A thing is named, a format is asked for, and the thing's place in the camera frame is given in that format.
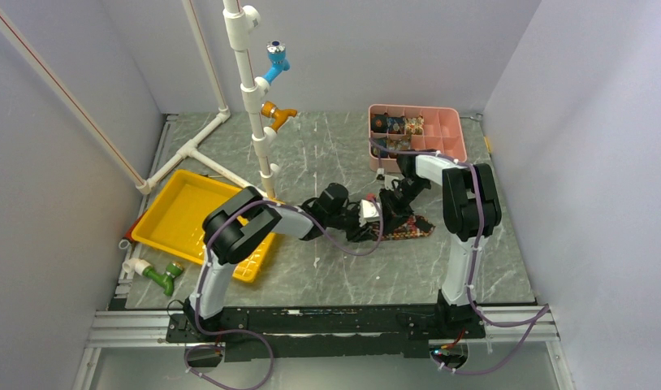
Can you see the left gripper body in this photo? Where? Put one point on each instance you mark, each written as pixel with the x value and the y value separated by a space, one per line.
pixel 347 221

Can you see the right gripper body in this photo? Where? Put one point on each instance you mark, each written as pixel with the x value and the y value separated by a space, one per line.
pixel 408 189

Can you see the multicolour patterned necktie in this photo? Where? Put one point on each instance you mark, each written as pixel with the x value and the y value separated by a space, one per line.
pixel 414 226

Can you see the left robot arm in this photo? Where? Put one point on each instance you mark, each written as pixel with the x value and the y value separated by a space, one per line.
pixel 240 225

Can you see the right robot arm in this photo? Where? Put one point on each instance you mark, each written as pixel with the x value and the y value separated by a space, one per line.
pixel 471 211

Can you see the brown patterned rolled tie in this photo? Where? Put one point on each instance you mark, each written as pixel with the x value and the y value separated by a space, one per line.
pixel 398 144

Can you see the blue dotted rolled tie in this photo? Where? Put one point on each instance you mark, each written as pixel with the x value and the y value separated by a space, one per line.
pixel 378 148

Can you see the gold floral rolled tie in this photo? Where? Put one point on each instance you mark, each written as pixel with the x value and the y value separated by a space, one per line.
pixel 414 126

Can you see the pink divided organizer box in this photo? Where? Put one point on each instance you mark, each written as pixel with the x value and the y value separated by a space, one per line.
pixel 442 132

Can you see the dark rolled tie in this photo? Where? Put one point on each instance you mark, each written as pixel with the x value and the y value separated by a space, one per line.
pixel 379 124

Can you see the orange plastic faucet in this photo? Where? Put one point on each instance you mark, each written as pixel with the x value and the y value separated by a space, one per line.
pixel 278 115

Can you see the yellow plastic tray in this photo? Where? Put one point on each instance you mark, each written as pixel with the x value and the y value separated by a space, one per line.
pixel 173 222

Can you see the blue plastic faucet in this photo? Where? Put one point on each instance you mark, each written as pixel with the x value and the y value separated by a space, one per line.
pixel 277 54

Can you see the green plastic faucet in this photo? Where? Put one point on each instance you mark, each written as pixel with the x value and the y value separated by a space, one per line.
pixel 165 280

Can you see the white pipe with red stripe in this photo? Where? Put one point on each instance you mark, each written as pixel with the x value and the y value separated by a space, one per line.
pixel 26 50

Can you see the white PVC pipe stand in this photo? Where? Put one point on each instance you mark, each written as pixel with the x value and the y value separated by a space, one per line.
pixel 180 23

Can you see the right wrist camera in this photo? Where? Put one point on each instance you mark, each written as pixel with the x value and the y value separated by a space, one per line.
pixel 387 180

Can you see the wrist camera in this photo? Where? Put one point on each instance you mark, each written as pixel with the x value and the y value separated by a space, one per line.
pixel 370 210
pixel 387 180

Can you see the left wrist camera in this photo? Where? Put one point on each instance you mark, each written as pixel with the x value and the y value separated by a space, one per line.
pixel 370 210

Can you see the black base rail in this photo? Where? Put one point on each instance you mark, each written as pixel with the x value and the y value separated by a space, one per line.
pixel 251 332

